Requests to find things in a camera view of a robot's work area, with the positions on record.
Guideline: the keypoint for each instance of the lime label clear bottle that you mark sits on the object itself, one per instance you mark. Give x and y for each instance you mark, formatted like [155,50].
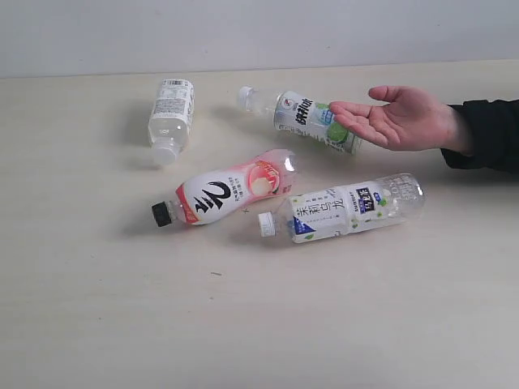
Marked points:
[292,112]

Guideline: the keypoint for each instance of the black sleeved forearm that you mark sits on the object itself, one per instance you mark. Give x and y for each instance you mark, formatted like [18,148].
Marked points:
[493,128]

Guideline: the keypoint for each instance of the person's open hand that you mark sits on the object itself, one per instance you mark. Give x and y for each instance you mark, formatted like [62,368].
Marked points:
[409,120]

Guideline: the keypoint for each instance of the clear bottle white text label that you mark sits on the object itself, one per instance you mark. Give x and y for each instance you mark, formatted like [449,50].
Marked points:
[170,121]

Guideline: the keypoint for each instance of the pink white bottle black cap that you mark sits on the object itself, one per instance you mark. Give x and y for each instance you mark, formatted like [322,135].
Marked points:
[211,196]

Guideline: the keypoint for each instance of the jasmine tea clear bottle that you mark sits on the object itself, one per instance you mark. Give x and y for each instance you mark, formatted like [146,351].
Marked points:
[344,210]

